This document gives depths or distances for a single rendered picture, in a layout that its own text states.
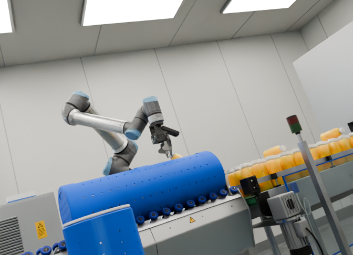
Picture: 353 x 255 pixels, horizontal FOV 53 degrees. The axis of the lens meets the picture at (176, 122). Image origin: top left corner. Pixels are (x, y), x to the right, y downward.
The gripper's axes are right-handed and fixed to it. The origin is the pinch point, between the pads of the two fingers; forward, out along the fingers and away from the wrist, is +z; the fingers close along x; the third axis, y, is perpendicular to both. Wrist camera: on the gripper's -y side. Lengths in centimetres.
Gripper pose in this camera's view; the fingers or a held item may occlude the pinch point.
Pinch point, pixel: (170, 154)
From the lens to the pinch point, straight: 208.6
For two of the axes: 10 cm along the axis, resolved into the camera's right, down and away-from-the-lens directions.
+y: -8.6, 1.5, -4.9
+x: 4.2, -3.5, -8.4
